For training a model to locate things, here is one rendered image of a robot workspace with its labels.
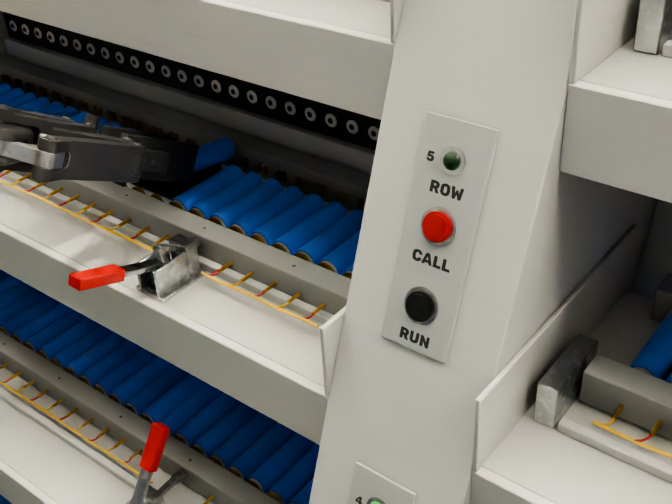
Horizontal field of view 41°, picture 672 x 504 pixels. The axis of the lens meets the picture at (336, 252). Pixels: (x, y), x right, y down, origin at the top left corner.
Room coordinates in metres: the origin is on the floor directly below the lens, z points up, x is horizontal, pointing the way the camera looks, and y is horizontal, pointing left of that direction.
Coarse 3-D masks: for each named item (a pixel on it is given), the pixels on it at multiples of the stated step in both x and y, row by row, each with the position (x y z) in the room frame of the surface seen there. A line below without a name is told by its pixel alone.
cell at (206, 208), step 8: (248, 176) 0.67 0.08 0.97; (256, 176) 0.67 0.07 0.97; (232, 184) 0.66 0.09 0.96; (240, 184) 0.66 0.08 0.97; (248, 184) 0.66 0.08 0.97; (256, 184) 0.67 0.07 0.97; (216, 192) 0.65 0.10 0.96; (224, 192) 0.65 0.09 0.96; (232, 192) 0.65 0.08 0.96; (240, 192) 0.65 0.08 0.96; (208, 200) 0.63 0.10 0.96; (216, 200) 0.64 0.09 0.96; (224, 200) 0.64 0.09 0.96; (232, 200) 0.65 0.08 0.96; (192, 208) 0.63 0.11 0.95; (200, 208) 0.63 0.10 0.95; (208, 208) 0.63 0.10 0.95; (216, 208) 0.63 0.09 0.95; (208, 216) 0.63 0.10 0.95
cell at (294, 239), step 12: (336, 204) 0.63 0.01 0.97; (312, 216) 0.61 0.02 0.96; (324, 216) 0.61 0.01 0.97; (336, 216) 0.62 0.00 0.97; (300, 228) 0.60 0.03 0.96; (312, 228) 0.60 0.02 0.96; (324, 228) 0.61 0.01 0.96; (276, 240) 0.58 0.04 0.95; (288, 240) 0.58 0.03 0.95; (300, 240) 0.59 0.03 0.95; (288, 252) 0.58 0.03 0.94
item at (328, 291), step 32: (64, 192) 0.67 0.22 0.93; (96, 192) 0.65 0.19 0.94; (128, 192) 0.64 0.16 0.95; (96, 224) 0.63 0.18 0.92; (160, 224) 0.61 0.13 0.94; (192, 224) 0.60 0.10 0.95; (224, 256) 0.57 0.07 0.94; (256, 256) 0.56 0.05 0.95; (288, 256) 0.56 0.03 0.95; (288, 288) 0.54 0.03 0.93; (320, 288) 0.52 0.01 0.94
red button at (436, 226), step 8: (432, 216) 0.43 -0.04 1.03; (440, 216) 0.43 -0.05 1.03; (424, 224) 0.43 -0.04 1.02; (432, 224) 0.43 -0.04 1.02; (440, 224) 0.43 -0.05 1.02; (448, 224) 0.43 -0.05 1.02; (424, 232) 0.43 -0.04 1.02; (432, 232) 0.43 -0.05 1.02; (440, 232) 0.43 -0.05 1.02; (448, 232) 0.42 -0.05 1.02; (432, 240) 0.43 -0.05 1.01; (440, 240) 0.43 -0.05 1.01
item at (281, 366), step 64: (64, 64) 0.86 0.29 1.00; (256, 128) 0.72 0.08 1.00; (0, 192) 0.69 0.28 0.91; (0, 256) 0.65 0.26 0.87; (64, 256) 0.60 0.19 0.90; (128, 256) 0.60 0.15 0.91; (128, 320) 0.57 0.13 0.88; (192, 320) 0.53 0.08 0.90; (256, 320) 0.53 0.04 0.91; (256, 384) 0.50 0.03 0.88; (320, 384) 0.47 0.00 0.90
